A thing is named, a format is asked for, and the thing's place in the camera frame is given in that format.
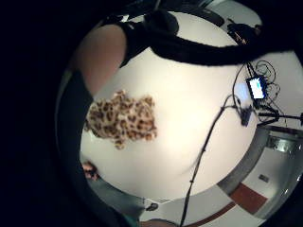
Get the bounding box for small monitor with lit screen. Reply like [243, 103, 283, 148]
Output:
[245, 75, 269, 100]

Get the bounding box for black tripod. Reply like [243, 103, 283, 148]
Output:
[254, 103, 303, 128]

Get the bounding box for leopard print plush toy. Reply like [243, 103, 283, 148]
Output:
[84, 89, 159, 151]

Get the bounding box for grey metal fixture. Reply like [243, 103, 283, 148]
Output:
[265, 134, 299, 155]

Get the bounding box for dark shoe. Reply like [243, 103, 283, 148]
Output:
[145, 202, 160, 212]

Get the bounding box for tangled black cables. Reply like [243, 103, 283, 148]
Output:
[247, 59, 282, 99]

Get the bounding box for black camera on stand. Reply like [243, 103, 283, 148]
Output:
[241, 105, 254, 128]

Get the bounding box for long black cable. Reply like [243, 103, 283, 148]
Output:
[179, 94, 244, 227]

